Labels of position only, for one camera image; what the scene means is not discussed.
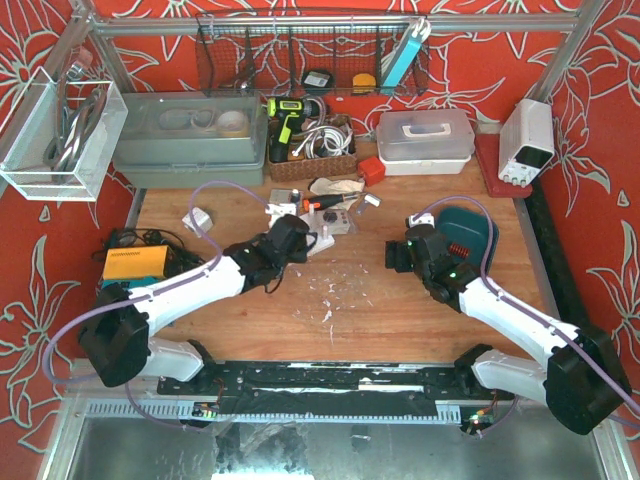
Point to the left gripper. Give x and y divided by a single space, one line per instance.
304 240

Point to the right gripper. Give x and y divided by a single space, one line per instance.
395 256

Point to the white peg board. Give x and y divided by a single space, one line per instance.
325 241

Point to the teal plastic tray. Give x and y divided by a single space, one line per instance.
470 229

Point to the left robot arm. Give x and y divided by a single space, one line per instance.
120 335

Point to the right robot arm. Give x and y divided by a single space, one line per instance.
573 371

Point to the orange black screwdriver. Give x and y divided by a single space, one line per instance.
323 202

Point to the clear drill bit case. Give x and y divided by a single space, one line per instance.
286 196

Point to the beige work glove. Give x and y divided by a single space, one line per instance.
325 186

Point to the woven wicker basket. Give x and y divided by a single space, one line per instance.
333 156

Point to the orange cube adapter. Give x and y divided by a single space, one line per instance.
371 170

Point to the white plug adapter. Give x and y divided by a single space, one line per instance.
197 221

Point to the white clear storage box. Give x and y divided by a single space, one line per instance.
425 142

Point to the red book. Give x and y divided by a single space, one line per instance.
487 154

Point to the black tape measure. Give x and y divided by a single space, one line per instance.
317 82

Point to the grey lidded storage box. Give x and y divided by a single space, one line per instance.
179 140

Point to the yellow tape measure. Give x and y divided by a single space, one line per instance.
363 84

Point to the yellow teal device box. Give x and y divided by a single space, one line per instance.
136 266

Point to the white bench power supply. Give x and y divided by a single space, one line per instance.
526 143

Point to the blue white power bank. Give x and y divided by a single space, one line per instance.
395 64

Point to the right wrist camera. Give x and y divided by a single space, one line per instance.
420 219

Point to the small white metal bracket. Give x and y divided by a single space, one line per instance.
367 200

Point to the green black cordless drill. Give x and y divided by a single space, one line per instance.
289 114

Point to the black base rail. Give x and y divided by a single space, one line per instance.
325 389

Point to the black wire shelf basket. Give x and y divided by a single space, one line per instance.
267 52

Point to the clear acrylic wall bin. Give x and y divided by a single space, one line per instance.
61 147

